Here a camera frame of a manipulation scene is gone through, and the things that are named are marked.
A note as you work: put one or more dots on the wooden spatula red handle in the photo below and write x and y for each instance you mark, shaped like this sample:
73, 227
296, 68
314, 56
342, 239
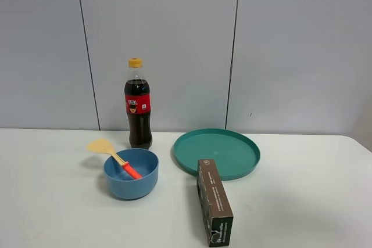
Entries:
105, 147

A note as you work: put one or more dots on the cola bottle yellow cap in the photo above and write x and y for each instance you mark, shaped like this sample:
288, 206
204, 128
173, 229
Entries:
138, 105

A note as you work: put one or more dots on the teal round plate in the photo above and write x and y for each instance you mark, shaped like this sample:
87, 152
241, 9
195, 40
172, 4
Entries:
235, 155

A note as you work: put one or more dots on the blue plastic bowl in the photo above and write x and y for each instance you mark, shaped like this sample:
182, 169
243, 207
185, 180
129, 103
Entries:
121, 184

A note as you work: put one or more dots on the dark brown coffee box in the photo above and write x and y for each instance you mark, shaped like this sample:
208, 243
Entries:
216, 210

